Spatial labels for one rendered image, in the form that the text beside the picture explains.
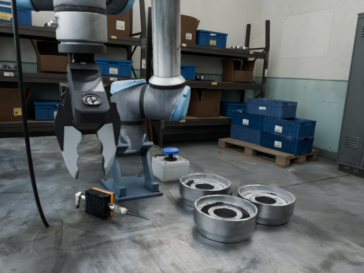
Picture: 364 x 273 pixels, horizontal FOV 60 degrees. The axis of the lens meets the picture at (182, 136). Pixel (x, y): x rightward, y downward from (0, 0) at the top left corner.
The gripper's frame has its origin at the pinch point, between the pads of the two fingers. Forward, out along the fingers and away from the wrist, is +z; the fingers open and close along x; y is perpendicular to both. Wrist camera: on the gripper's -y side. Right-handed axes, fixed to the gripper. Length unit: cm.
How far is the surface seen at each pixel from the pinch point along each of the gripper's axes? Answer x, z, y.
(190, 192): -18.3, 6.9, -0.3
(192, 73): -199, 8, 365
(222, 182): -27.6, 7.6, 2.9
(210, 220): -15.6, 5.6, -12.8
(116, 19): -88, -59, 355
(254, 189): -31.7, 7.5, -2.7
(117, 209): -3.7, 6.7, -2.0
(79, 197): 1.5, 7.0, 5.5
